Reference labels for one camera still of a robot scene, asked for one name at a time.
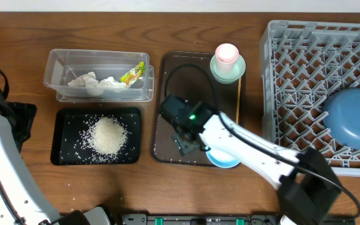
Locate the light blue small bowl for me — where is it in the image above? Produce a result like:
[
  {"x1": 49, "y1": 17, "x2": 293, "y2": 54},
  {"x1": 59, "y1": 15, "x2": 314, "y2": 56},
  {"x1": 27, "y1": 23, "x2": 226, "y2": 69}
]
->
[{"x1": 206, "y1": 149, "x2": 240, "y2": 169}]

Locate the green yellow snack wrapper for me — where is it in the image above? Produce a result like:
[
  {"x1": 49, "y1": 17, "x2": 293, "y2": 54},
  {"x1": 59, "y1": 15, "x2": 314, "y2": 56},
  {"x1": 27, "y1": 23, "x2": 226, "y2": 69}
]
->
[{"x1": 119, "y1": 61, "x2": 146, "y2": 88}]

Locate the pink plastic cup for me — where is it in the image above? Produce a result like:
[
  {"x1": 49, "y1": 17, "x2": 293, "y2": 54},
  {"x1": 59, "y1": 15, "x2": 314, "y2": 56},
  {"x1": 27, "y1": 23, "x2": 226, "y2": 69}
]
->
[{"x1": 215, "y1": 43, "x2": 239, "y2": 73}]

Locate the white rice pile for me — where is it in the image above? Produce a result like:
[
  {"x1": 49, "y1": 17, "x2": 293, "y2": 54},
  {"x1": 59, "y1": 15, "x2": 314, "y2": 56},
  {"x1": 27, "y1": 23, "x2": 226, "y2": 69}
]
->
[{"x1": 61, "y1": 114, "x2": 139, "y2": 164}]

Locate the white tissue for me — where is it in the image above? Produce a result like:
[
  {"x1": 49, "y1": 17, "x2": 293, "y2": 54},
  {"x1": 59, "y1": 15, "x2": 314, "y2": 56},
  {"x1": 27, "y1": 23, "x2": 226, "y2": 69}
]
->
[{"x1": 67, "y1": 72, "x2": 127, "y2": 96}]

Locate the dark blue plate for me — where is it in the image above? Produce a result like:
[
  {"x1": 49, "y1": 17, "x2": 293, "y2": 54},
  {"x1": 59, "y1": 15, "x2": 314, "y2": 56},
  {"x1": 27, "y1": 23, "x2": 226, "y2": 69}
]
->
[{"x1": 323, "y1": 88, "x2": 360, "y2": 149}]

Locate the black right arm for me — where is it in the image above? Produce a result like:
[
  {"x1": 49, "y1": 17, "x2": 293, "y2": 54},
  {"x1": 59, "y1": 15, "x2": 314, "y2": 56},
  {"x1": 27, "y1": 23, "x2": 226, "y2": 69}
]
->
[{"x1": 161, "y1": 99, "x2": 341, "y2": 224}]

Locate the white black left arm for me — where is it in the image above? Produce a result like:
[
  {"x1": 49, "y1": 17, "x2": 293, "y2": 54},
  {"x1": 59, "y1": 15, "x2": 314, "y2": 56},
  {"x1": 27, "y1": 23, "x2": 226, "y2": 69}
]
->
[{"x1": 0, "y1": 82, "x2": 113, "y2": 225}]

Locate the grey dishwasher rack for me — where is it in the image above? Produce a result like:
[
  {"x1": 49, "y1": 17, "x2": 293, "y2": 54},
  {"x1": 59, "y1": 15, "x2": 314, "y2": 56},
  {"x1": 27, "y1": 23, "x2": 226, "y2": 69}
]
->
[{"x1": 259, "y1": 20, "x2": 360, "y2": 177}]

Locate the dark brown serving tray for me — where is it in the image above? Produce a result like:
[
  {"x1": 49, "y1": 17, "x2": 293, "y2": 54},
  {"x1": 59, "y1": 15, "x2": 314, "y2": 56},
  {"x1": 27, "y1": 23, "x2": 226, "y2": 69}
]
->
[{"x1": 150, "y1": 51, "x2": 246, "y2": 168}]

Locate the wooden chopstick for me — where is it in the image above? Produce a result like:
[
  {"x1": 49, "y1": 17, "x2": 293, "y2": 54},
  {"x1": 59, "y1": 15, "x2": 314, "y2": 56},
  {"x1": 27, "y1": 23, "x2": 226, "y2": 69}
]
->
[{"x1": 236, "y1": 78, "x2": 242, "y2": 124}]

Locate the mint green bowl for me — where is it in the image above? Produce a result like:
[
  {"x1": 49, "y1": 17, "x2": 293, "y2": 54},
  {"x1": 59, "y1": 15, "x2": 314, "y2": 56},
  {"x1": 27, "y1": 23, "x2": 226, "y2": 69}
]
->
[{"x1": 210, "y1": 55, "x2": 246, "y2": 84}]

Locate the black rectangular tray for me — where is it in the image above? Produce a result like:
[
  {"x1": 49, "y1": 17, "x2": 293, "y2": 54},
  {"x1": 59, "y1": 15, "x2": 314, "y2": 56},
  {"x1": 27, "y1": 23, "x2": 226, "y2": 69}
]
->
[{"x1": 50, "y1": 107, "x2": 143, "y2": 166}]

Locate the clear plastic bin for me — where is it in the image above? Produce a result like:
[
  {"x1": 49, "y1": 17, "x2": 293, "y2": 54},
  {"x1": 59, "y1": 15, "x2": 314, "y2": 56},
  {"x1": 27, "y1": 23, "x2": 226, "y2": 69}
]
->
[{"x1": 44, "y1": 49, "x2": 150, "y2": 98}]

